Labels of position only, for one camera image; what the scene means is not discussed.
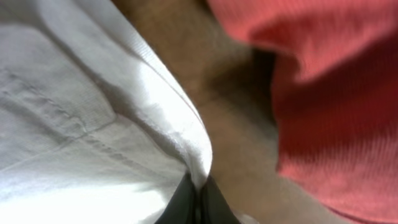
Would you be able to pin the white t-shirt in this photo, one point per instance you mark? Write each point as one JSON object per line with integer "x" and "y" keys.
{"x": 94, "y": 127}

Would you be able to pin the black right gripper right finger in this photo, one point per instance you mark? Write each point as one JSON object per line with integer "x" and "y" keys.
{"x": 214, "y": 209}

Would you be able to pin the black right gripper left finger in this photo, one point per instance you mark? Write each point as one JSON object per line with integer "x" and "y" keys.
{"x": 181, "y": 208}

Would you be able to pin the red t-shirt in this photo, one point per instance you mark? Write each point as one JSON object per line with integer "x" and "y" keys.
{"x": 334, "y": 96}

